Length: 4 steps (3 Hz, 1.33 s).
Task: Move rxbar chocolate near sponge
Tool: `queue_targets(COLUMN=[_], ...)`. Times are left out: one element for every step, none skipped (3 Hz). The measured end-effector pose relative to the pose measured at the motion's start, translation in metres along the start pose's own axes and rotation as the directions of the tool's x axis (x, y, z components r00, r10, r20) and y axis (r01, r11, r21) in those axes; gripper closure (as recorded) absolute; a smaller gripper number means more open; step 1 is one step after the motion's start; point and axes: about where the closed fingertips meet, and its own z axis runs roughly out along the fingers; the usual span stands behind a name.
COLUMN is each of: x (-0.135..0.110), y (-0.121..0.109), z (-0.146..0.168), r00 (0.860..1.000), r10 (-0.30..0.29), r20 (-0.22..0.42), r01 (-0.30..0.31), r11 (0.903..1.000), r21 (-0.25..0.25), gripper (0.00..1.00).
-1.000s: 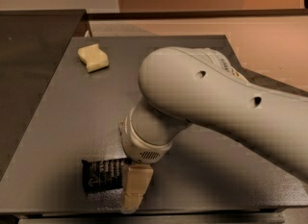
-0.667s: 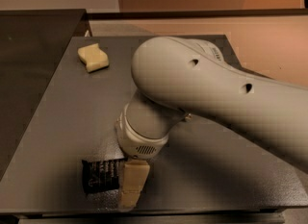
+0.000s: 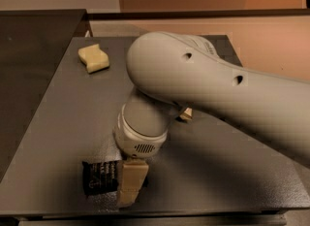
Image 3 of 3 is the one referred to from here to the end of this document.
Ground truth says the brown and white chip bag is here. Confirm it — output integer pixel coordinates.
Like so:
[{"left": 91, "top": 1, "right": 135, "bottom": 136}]
[{"left": 177, "top": 108, "right": 193, "bottom": 122}]

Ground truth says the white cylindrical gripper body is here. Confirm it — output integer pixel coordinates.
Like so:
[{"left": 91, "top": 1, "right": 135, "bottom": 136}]
[{"left": 113, "top": 107, "right": 168, "bottom": 158}]

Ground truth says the pale yellow sponge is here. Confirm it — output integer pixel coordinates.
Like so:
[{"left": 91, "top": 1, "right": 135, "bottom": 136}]
[{"left": 77, "top": 44, "right": 109, "bottom": 74}]

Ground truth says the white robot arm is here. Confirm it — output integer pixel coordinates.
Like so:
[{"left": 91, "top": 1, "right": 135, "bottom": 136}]
[{"left": 114, "top": 32, "right": 310, "bottom": 208}]

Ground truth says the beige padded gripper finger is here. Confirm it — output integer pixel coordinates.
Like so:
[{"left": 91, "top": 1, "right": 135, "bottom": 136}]
[{"left": 117, "top": 159, "right": 149, "bottom": 208}]

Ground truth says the black rxbar chocolate wrapper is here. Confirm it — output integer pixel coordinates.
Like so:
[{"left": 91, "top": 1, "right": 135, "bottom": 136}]
[{"left": 82, "top": 161, "right": 118, "bottom": 196}]

